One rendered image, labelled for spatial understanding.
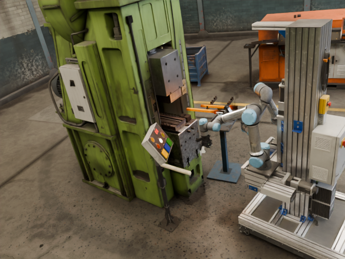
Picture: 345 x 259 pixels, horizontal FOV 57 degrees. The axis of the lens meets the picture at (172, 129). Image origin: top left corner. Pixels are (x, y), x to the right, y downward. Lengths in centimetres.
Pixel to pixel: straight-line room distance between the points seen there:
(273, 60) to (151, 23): 378
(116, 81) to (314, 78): 189
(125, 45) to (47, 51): 703
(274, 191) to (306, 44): 122
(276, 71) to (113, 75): 404
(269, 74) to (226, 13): 458
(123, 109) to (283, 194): 182
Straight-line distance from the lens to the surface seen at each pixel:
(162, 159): 292
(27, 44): 953
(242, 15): 1076
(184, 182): 381
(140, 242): 360
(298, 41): 255
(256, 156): 273
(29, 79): 949
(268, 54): 657
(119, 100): 345
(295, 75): 263
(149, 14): 323
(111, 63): 331
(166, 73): 320
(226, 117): 283
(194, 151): 377
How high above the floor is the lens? 260
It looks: 28 degrees down
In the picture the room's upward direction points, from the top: 10 degrees counter-clockwise
